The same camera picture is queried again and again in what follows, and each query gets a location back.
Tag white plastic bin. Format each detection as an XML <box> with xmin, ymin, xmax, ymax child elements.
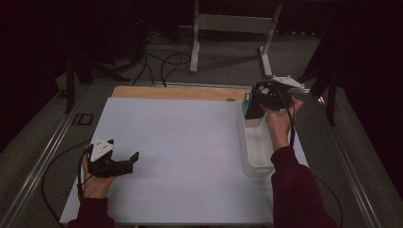
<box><xmin>239</xmin><ymin>101</ymin><xmax>278</xmax><ymax>178</ymax></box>

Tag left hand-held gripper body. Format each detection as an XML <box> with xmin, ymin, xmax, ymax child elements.
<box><xmin>87</xmin><ymin>137</ymin><xmax>135</xmax><ymax>179</ymax></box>

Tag black floor cables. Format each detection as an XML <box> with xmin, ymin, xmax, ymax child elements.
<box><xmin>131</xmin><ymin>31</ymin><xmax>192</xmax><ymax>88</ymax></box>

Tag hand-held gripper cable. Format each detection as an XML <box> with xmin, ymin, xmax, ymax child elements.
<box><xmin>41</xmin><ymin>140</ymin><xmax>94</xmax><ymax>223</ymax></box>
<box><xmin>278</xmin><ymin>88</ymin><xmax>344</xmax><ymax>228</ymax></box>

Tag black tripod stand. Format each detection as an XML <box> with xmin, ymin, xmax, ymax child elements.
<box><xmin>297</xmin><ymin>31</ymin><xmax>338</xmax><ymax>127</ymax></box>
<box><xmin>65</xmin><ymin>47</ymin><xmax>131</xmax><ymax>114</ymax></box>

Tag white table mat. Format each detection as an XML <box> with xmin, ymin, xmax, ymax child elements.
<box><xmin>59</xmin><ymin>97</ymin><xmax>310</xmax><ymax>226</ymax></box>

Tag black phone case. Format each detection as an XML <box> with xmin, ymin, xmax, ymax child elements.
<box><xmin>243</xmin><ymin>94</ymin><xmax>266</xmax><ymax>121</ymax></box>

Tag person's left hand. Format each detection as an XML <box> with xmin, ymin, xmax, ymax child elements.
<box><xmin>81</xmin><ymin>153</ymin><xmax>117</xmax><ymax>200</ymax></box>

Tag metal floor rail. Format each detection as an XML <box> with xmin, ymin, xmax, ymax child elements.
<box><xmin>317</xmin><ymin>94</ymin><xmax>382</xmax><ymax>228</ymax></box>
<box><xmin>0</xmin><ymin>85</ymin><xmax>93</xmax><ymax>228</ymax></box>

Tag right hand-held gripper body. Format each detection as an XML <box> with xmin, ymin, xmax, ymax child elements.
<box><xmin>253</xmin><ymin>75</ymin><xmax>310</xmax><ymax>112</ymax></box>

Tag right hand-held gripper cable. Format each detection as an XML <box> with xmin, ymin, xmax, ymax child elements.
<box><xmin>278</xmin><ymin>88</ymin><xmax>344</xmax><ymax>228</ymax></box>

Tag person's right hand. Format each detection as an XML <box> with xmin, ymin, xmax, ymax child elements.
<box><xmin>262</xmin><ymin>96</ymin><xmax>304</xmax><ymax>152</ymax></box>

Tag black rectangular floor bracket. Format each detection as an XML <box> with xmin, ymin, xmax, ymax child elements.
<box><xmin>71</xmin><ymin>112</ymin><xmax>95</xmax><ymax>126</ymax></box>

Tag left hand-held gripper cable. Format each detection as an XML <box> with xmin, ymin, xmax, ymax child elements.
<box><xmin>41</xmin><ymin>140</ymin><xmax>94</xmax><ymax>223</ymax></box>

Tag white metal stand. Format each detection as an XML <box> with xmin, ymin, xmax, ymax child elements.
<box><xmin>189</xmin><ymin>0</ymin><xmax>283</xmax><ymax>79</ymax></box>

